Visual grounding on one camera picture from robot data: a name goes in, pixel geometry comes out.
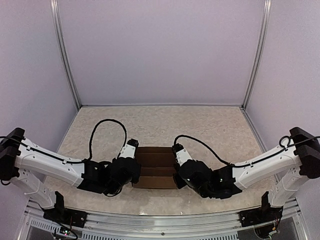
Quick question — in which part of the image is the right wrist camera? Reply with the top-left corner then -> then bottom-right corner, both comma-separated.
172,143 -> 193,166

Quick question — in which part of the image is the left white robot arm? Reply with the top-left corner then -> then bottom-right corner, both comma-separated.
0,128 -> 141,223

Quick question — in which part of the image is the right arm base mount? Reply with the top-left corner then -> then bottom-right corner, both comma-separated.
239,191 -> 283,227

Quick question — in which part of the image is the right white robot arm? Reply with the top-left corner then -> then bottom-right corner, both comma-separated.
172,127 -> 320,222

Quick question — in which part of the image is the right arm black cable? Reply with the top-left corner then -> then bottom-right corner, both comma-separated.
172,134 -> 320,168

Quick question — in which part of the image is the aluminium frame post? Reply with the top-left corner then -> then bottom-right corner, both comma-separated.
241,0 -> 272,112
50,0 -> 82,111

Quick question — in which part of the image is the brown cardboard box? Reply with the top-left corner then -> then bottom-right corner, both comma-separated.
132,146 -> 177,190

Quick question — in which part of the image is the left aluminium frame post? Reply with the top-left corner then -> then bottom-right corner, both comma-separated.
50,0 -> 82,111

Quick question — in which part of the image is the right aluminium frame post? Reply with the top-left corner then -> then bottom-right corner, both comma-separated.
241,0 -> 272,112

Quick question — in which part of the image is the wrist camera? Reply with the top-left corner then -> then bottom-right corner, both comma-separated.
117,138 -> 139,159
172,143 -> 193,166

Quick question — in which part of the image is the front aluminium rail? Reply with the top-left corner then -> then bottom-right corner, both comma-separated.
17,198 -> 311,240

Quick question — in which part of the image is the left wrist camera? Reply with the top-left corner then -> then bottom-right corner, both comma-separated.
117,138 -> 139,159

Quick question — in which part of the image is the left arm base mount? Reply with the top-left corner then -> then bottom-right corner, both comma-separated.
42,191 -> 88,228

